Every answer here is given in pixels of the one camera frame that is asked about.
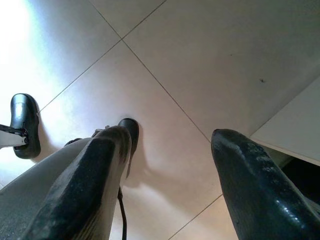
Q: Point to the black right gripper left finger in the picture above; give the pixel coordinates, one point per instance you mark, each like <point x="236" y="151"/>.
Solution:
<point x="75" y="190"/>

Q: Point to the silver robot leg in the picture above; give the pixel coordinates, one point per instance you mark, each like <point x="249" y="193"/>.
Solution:
<point x="10" y="138"/>
<point x="32" y="182"/>

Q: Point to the black robot foot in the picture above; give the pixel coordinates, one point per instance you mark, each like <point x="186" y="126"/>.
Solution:
<point x="131" y="127"/>
<point x="23" y="110"/>

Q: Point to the silver robot right leg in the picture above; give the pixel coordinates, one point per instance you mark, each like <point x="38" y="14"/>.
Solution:
<point x="32" y="182"/>

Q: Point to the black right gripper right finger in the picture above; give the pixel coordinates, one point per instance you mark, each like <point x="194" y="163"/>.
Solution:
<point x="257" y="195"/>

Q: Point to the black robot right foot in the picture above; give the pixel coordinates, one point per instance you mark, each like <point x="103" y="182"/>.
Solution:
<point x="131" y="127"/>

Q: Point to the black robot left foot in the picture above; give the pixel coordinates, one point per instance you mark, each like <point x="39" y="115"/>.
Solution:
<point x="23" y="110"/>

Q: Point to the silver robot left leg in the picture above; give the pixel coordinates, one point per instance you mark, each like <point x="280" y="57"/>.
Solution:
<point x="10" y="138"/>

